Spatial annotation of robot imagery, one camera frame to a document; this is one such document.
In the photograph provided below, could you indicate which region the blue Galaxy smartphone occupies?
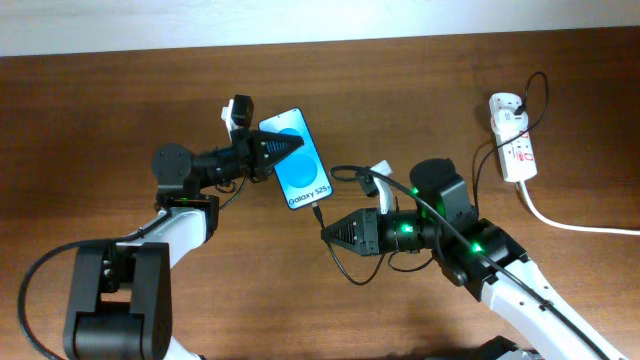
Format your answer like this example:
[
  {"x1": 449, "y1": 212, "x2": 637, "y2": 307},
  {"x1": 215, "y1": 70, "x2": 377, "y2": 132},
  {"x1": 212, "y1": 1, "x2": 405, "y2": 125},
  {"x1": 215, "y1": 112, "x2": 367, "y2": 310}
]
[{"x1": 259, "y1": 108, "x2": 333, "y2": 210}]

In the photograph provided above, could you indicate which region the black charger cable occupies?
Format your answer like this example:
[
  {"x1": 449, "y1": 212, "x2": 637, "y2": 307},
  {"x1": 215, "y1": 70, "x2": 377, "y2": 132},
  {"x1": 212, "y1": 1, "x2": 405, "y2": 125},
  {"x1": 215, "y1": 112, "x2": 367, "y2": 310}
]
[{"x1": 310, "y1": 71, "x2": 550, "y2": 287}]

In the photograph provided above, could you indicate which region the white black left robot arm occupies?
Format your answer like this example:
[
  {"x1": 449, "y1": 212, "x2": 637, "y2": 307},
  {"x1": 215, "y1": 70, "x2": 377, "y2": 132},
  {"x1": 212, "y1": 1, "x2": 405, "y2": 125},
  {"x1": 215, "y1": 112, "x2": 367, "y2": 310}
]
[{"x1": 63, "y1": 128, "x2": 304, "y2": 359}]

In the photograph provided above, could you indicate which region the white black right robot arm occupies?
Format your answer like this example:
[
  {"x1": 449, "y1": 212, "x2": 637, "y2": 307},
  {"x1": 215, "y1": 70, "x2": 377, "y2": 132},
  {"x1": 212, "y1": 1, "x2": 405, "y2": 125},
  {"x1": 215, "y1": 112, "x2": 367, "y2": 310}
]
[{"x1": 321, "y1": 158, "x2": 624, "y2": 359}]

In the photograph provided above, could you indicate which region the white charger plug adapter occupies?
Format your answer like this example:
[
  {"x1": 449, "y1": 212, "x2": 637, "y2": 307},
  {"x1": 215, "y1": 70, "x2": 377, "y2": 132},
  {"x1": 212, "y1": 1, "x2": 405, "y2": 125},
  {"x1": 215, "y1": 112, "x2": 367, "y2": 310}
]
[{"x1": 491, "y1": 108, "x2": 528, "y2": 135}]

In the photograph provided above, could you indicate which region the white power strip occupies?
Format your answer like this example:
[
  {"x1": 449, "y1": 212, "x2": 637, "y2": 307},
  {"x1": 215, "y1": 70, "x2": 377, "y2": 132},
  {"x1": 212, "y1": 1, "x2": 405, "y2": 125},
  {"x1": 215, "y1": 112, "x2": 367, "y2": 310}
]
[{"x1": 489, "y1": 92, "x2": 537, "y2": 183}]

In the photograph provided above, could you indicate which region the white power strip cord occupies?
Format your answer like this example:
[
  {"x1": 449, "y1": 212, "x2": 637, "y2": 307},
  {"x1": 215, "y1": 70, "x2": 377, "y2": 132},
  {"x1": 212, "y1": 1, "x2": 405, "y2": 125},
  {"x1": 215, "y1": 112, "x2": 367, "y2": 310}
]
[{"x1": 517, "y1": 179, "x2": 640, "y2": 237}]

